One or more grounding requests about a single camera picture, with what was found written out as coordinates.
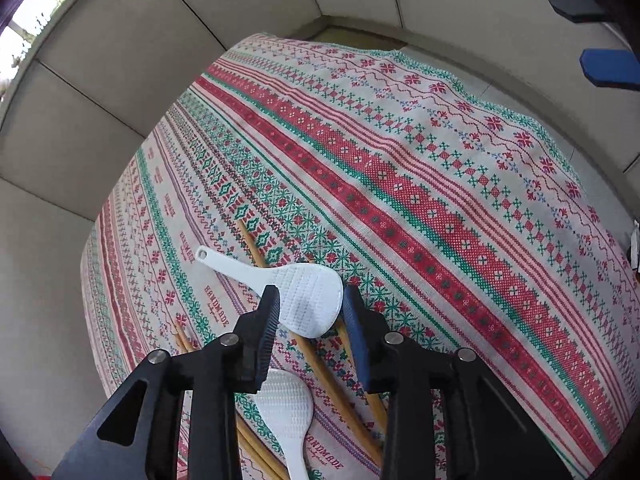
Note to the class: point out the white rice paddle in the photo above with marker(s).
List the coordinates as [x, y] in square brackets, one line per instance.
[287, 405]
[310, 300]

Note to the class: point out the patterned tablecloth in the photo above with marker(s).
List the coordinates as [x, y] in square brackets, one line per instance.
[400, 185]

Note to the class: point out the pile of wooden chopsticks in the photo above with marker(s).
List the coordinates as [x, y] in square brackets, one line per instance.
[376, 407]

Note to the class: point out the kitchen window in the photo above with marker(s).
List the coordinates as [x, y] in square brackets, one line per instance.
[25, 25]

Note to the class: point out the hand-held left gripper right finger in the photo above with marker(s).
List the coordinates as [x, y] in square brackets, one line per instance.
[357, 340]

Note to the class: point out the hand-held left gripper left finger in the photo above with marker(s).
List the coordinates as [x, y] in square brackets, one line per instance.
[267, 330]

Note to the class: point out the white kitchen cabinets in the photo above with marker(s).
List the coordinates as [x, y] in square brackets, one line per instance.
[125, 60]

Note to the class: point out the brown floor mat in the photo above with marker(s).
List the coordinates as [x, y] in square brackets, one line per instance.
[360, 35]

